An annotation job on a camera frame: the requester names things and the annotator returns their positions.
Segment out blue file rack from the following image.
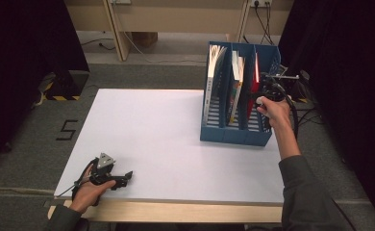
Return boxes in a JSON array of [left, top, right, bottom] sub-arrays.
[[199, 40, 282, 147]]

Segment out bundle of black cables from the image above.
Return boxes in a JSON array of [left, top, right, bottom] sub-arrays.
[[295, 95, 324, 127]]

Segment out person's right hand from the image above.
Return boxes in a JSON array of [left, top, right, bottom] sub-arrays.
[[256, 95, 292, 128]]

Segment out wooden table with white top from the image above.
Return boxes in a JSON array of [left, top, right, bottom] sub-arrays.
[[47, 88, 285, 224]]

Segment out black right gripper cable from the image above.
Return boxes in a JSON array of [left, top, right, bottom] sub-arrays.
[[271, 81, 299, 141]]

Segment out cardboard box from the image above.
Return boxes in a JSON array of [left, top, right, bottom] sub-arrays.
[[131, 31, 160, 48]]

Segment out white wall socket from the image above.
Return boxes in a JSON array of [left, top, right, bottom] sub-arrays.
[[251, 0, 273, 8]]

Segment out stand base with striped tape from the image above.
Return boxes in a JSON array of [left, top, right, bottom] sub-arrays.
[[31, 69, 91, 107]]

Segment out grey book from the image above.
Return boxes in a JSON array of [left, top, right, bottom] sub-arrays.
[[203, 44, 228, 126]]

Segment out beige wooden desk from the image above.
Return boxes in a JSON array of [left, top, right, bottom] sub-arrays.
[[64, 0, 294, 62]]

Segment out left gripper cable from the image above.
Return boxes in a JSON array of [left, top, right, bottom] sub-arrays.
[[55, 157, 98, 200]]

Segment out person's left hand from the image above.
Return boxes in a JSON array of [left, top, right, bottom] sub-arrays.
[[69, 165, 116, 215]]

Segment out white floor cable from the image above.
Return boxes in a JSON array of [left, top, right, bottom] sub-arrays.
[[122, 30, 208, 64]]

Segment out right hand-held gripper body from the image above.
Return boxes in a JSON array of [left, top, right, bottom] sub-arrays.
[[259, 72, 300, 102]]

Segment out black socket cables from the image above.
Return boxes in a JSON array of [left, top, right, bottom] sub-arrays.
[[254, 3, 275, 46]]

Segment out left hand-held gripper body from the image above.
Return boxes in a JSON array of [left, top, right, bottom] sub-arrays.
[[88, 152, 123, 187]]

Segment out red book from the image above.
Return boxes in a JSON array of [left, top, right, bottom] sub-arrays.
[[246, 52, 261, 119]]

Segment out black floor cable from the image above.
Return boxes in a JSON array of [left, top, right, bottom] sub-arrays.
[[81, 38, 116, 52]]

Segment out yellow book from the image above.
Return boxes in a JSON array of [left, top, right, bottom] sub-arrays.
[[227, 50, 242, 125]]

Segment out black curtain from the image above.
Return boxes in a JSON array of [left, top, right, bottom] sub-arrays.
[[278, 0, 375, 222], [0, 0, 90, 171]]

